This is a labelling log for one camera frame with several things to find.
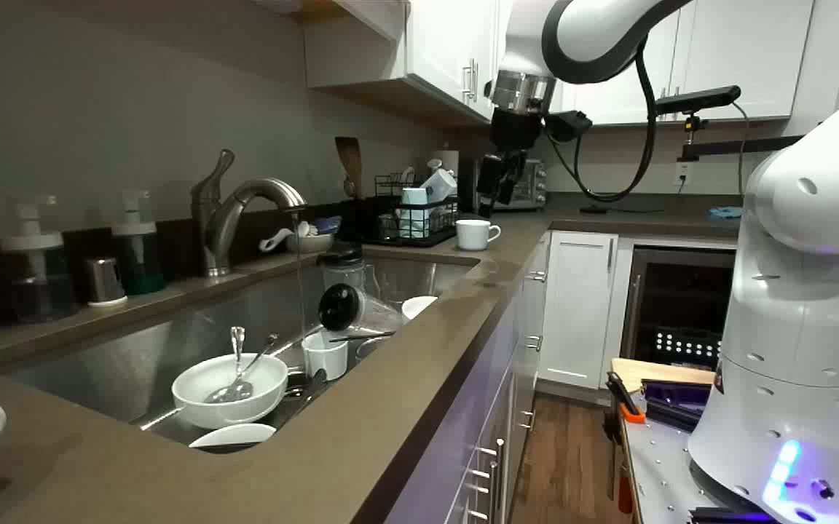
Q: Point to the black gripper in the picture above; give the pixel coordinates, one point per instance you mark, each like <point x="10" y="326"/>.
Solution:
<point x="515" y="133"/>

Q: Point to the large white mug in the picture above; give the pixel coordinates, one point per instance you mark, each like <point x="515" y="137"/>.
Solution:
<point x="472" y="235"/>

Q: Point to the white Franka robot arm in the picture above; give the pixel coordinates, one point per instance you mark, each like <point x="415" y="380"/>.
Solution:
<point x="798" y="322"/>

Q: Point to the silver toaster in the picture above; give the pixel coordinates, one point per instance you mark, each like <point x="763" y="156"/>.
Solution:
<point x="534" y="184"/>

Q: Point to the white container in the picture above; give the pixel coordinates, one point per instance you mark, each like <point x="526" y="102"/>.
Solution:
<point x="441" y="184"/>

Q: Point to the light blue container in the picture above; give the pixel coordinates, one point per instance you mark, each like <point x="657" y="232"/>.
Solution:
<point x="415" y="210"/>

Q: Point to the small flat black item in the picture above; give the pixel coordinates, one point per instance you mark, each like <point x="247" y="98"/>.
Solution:
<point x="591" y="209"/>

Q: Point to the white plate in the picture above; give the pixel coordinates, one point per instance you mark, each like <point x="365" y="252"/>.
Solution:
<point x="416" y="306"/>

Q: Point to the white lower cabinet door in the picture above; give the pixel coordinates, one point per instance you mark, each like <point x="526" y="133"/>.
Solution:
<point x="580" y="309"/>

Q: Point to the white upper cabinet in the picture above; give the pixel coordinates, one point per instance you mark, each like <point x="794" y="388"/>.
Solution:
<point x="759" y="47"/>
<point x="437" y="47"/>

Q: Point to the sponge holder dish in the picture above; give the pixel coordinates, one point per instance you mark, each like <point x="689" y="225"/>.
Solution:
<point x="312" y="242"/>

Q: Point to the clear glass jar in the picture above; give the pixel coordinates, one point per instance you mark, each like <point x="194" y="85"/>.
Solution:
<point x="338" y="309"/>

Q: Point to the black glass door cooler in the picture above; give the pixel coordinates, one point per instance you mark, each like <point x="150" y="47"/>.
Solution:
<point x="677" y="300"/>

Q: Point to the small blue item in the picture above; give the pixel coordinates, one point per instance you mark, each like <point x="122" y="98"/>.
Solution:
<point x="725" y="210"/>

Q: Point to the wooden board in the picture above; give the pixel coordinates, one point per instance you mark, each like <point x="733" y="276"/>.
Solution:
<point x="663" y="370"/>

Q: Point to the small white cup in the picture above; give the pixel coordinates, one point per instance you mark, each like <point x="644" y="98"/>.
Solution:
<point x="323" y="363"/>

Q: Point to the orange black clamp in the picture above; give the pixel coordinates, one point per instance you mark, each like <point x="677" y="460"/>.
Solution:
<point x="625" y="489"/>
<point x="628" y="409"/>

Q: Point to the grey lower cabinet front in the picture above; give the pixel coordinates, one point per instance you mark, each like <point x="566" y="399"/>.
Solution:
<point x="459" y="456"/>

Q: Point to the dark bar box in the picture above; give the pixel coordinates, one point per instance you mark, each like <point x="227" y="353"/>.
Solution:
<point x="677" y="399"/>

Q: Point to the brushed steel faucet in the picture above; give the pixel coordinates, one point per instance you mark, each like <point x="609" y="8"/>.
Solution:
<point x="218" y="227"/>

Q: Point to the white speckled robot cart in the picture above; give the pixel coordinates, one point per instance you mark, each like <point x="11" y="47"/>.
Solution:
<point x="663" y="476"/>

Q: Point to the white bowl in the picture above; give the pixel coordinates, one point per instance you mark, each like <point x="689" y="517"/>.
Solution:
<point x="201" y="396"/>

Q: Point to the small metal cup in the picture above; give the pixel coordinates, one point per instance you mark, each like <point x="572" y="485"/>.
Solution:
<point x="105" y="281"/>

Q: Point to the stainless steel sink basin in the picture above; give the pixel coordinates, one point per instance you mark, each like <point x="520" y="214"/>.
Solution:
<point x="116" y="373"/>

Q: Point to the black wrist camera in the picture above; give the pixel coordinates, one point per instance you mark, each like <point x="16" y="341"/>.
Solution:
<point x="566" y="126"/>

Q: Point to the black camera on stand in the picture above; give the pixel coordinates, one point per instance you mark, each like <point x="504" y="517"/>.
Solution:
<point x="698" y="99"/>

